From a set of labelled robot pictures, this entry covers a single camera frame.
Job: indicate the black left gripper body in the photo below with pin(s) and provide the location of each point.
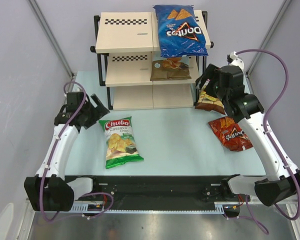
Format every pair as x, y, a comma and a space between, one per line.
91, 116

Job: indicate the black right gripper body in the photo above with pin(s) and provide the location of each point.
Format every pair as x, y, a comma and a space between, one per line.
222, 96

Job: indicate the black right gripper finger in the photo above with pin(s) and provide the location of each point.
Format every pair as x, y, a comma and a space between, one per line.
211, 87
208, 74

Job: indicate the brown Chuba chips bag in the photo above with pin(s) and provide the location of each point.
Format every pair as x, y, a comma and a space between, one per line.
209, 103

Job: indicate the light blue brown chips bag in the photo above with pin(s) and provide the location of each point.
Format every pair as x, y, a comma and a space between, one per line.
175, 68

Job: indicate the green Chuba cassava chips bag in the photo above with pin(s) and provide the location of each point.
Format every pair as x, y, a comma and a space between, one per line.
120, 142

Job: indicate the blue Doritos bag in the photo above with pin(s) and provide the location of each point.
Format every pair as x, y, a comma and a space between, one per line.
178, 32

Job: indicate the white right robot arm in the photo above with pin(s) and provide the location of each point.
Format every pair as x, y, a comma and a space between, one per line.
282, 176

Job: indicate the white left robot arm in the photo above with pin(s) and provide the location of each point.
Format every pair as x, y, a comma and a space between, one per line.
48, 190

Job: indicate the beige three-tier black-framed shelf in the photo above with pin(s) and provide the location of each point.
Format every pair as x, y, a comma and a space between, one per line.
126, 43

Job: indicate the red Doritos bag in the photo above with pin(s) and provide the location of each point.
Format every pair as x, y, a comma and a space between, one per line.
230, 134

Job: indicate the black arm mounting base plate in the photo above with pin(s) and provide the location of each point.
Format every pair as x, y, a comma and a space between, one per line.
165, 193

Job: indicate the white slotted cable duct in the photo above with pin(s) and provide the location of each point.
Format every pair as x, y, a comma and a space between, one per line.
88, 207

